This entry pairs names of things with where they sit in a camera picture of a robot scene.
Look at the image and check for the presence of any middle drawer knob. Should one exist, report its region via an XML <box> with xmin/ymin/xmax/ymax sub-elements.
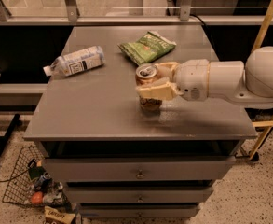
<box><xmin>136</xmin><ymin>196</ymin><xmax>144</xmax><ymax>203</ymax></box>

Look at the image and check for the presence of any top drawer knob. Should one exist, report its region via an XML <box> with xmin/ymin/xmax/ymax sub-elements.
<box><xmin>136</xmin><ymin>170</ymin><xmax>145</xmax><ymax>179</ymax></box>

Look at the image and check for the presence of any green chip bag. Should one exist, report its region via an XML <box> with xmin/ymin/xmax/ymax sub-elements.
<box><xmin>118</xmin><ymin>31</ymin><xmax>176</xmax><ymax>66</ymax></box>

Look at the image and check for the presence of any orange soda can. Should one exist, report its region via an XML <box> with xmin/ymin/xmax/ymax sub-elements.
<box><xmin>135</xmin><ymin>63</ymin><xmax>162</xmax><ymax>112</ymax></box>

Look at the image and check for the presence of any black wire basket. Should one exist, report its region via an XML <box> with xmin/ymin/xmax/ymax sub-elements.
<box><xmin>1</xmin><ymin>145</ymin><xmax>69</xmax><ymax>208</ymax></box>

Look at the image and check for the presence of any blue can in basket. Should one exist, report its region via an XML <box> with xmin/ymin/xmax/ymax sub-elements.
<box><xmin>34</xmin><ymin>172</ymin><xmax>51</xmax><ymax>190</ymax></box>

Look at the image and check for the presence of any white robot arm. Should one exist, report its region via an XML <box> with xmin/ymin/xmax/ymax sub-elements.
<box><xmin>136</xmin><ymin>47</ymin><xmax>273</xmax><ymax>109</ymax></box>

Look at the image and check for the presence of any drawer knob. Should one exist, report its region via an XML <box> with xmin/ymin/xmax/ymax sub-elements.
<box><xmin>136</xmin><ymin>196</ymin><xmax>144</xmax><ymax>203</ymax></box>
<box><xmin>136</xmin><ymin>170</ymin><xmax>145</xmax><ymax>179</ymax></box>

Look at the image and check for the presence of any clear plastic water bottle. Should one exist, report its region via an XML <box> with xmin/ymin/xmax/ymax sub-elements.
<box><xmin>43</xmin><ymin>46</ymin><xmax>104</xmax><ymax>77</ymax></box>

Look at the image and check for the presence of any yellow snack bag on floor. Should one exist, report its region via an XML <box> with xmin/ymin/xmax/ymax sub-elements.
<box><xmin>44</xmin><ymin>206</ymin><xmax>75</xmax><ymax>224</ymax></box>

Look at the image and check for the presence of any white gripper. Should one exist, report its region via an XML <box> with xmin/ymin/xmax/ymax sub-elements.
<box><xmin>136</xmin><ymin>59</ymin><xmax>210</xmax><ymax>101</ymax></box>

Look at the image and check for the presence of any orange fruit in basket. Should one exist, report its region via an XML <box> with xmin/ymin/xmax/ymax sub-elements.
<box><xmin>31</xmin><ymin>191</ymin><xmax>43</xmax><ymax>205</ymax></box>

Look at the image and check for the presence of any grey drawer cabinet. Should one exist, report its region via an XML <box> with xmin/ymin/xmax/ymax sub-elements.
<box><xmin>25</xmin><ymin>26</ymin><xmax>256</xmax><ymax>218</ymax></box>

